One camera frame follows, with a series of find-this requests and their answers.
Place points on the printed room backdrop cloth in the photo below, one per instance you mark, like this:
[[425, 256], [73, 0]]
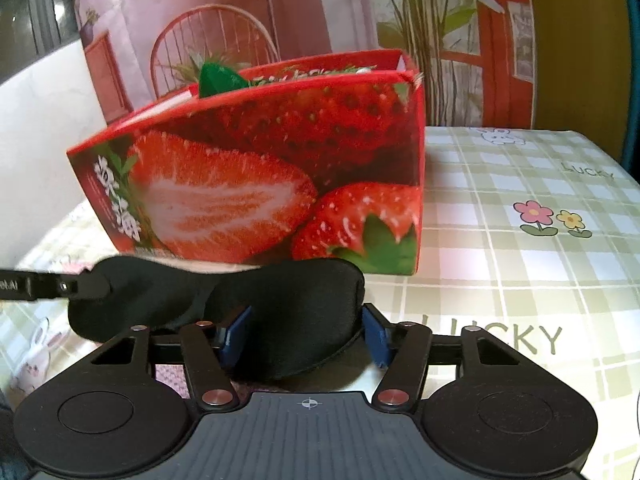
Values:
[[477, 56]]

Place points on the black eye mask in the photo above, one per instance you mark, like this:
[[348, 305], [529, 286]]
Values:
[[277, 321]]

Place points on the dark window frame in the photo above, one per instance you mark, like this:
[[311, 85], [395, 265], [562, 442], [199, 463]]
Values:
[[31, 29]]

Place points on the pink waffle cloth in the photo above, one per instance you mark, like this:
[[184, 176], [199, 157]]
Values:
[[174, 376]]

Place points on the white marble panel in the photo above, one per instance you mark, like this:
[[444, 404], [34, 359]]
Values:
[[47, 108]]

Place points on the red strawberry cardboard box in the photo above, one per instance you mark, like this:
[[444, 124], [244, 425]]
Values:
[[320, 157]]

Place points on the green plaid rabbit tablecloth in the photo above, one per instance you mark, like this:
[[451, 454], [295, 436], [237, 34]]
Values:
[[534, 236]]

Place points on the green tassel thread bundle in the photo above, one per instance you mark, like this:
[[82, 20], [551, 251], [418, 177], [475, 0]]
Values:
[[215, 79]]

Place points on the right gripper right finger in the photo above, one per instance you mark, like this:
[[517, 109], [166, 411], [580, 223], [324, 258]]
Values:
[[402, 349]]

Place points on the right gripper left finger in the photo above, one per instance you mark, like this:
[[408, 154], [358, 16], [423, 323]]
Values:
[[208, 349]]

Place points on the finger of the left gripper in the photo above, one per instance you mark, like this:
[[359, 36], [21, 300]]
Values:
[[87, 285]]

